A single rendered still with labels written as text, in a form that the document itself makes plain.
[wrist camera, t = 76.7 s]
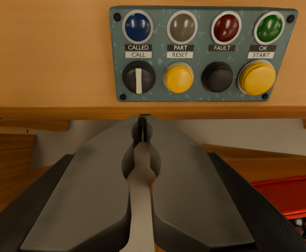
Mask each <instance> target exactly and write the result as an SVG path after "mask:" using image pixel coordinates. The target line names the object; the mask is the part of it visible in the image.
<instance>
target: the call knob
mask: <svg viewBox="0 0 306 252"><path fill-rule="evenodd" d="M153 83H154V76H153V72H152V70H151V69H150V68H149V67H148V66H147V65H145V64H142V63H135V64H133V65H131V66H130V67H128V69H127V70H126V72H125V74H124V84H125V86H126V87H127V89H128V90H129V91H131V92H132V93H135V94H144V93H146V92H148V91H149V90H150V89H151V88H152V86H153Z"/></svg>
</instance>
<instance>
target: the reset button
mask: <svg viewBox="0 0 306 252"><path fill-rule="evenodd" d="M165 82H166V86H167V88H168V89H169V90H170V91H172V92H174V93H182V92H185V91H186V90H188V89H189V88H190V86H191V85H192V83H193V74H192V72H191V71H190V69H189V68H188V67H186V66H185V65H182V64H178V65H174V66H172V67H171V68H170V69H169V70H168V71H167V73H166V75H165Z"/></svg>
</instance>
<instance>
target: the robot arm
mask: <svg viewBox="0 0 306 252"><path fill-rule="evenodd" d="M142 129H143V134H144V142H147V144H148V145H149V146H150V168H151V169H152V170H153V172H154V173H155V174H156V176H157V178H156V180H155V181H154V182H153V185H152V225H153V238H154V241H155V243H156V245H157V246H158V247H160V248H161V249H163V250H164V251H166V252H306V241H305V240H304V238H303V237H302V236H301V235H300V233H299V232H298V231H297V230H296V228H295V227H294V226H293V225H292V224H291V222H290V221H289V220H288V219H287V218H286V217H285V216H284V215H283V214H282V213H281V211H280V210H279V209H278V208H277V207H276V206H275V205H274V204H273V203H272V202H270V201H269V200H268V199H267V198H266V197H265V196H264V195H263V194H262V193H261V192H260V191H258V190H257V189H256V188H255V187H254V186H253V185H252V184H250V183H249V182H248V181H247V180H246V179H245V178H244V177H243V176H241V175H240V174H239V173H238V172H237V171H236V170H235V169H234V168H232V167H231V166H230V165H229V164H228V163H227V162H226V161H225V160H223V159H222V158H221V157H220V156H219V155H218V154H217V153H216V152H208V151H206V150H205V149H204V148H203V147H202V146H201V145H200V144H199V143H197V142H196V141H195V140H194V139H192V138H191V137H189V136H188V135H186V134H185V133H183V132H182V131H180V130H178V129H176V128H174V127H173V126H171V125H169V124H167V123H165V122H164V121H162V120H160V119H158V118H156V117H155V116H153V115H147V116H138V115H132V116H130V117H128V118H127V119H125V120H123V121H121V122H119V123H118V124H116V125H114V126H112V127H110V128H108V129H107V130H105V131H103V132H101V133H100V134H98V135H97V136H95V137H94V138H92V139H91V140H89V141H88V142H87V143H86V144H84V145H83V146H82V147H81V148H80V149H79V150H78V151H76V152H75V153H74V154H65V155H64V156H63V157H62V158H61V159H60V160H59V161H57V162H56V163H55V164H54V165H53V166H52V167H50V168H49V169H48V170H47V171H46V172H45V173H43V174H42V175H41V176H40V177H39V178H38V179H36V180H35V181H34V182H33V183H32V184H31V185H29V186H28V187H27V188H26V189H25V190H24V191H23V192H21V193H20V194H19V195H18V196H17V197H16V198H14V199H13V200H12V201H11V202H10V203H9V204H8V205H6V206H5V207H4V208H3V209H2V210H1V211H0V252H118V251H120V250H121V249H123V248H124V247H125V246H126V245H127V243H128V241H129V236H130V226H131V200H130V186H129V183H128V182H127V180H126V179H127V177H128V175H129V174H130V173H131V171H132V170H133V169H134V167H135V162H134V149H135V147H136V146H137V145H138V144H139V142H141V141H142Z"/></svg>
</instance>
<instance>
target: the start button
mask: <svg viewBox="0 0 306 252"><path fill-rule="evenodd" d="M275 78H276V72H275V69H274V68H273V67H272V66H271V65H270V64H268V63H266V62H256V63H253V64H251V65H249V66H248V67H247V68H246V69H245V70H244V71H243V73H242V75H241V77H240V86H241V88H242V90H243V91H244V92H246V93H247V94H249V95H253V96H255V95H260V94H262V93H264V92H266V91H267V90H269V89H270V88H271V86H272V85H273V84H274V81H275Z"/></svg>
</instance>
